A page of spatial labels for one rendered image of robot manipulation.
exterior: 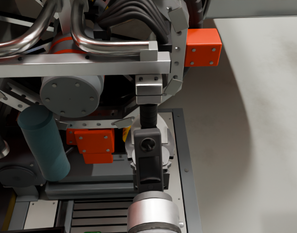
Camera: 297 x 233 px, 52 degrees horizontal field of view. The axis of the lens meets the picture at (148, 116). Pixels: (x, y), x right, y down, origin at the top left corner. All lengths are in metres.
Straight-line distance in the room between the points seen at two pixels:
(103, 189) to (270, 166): 0.86
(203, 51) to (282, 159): 1.07
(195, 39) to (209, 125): 1.04
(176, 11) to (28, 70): 0.34
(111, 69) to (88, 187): 0.87
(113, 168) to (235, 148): 0.71
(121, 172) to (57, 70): 0.78
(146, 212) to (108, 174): 0.80
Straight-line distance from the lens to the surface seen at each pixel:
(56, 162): 0.93
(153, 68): 0.56
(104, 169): 1.31
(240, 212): 1.51
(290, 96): 2.11
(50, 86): 0.67
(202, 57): 0.80
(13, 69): 0.60
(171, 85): 0.84
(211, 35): 0.81
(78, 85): 0.65
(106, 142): 1.01
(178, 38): 0.76
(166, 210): 0.52
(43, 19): 0.64
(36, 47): 0.93
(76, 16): 0.63
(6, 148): 0.76
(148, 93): 0.56
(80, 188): 1.34
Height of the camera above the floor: 1.31
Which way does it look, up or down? 47 degrees down
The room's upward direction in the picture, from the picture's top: straight up
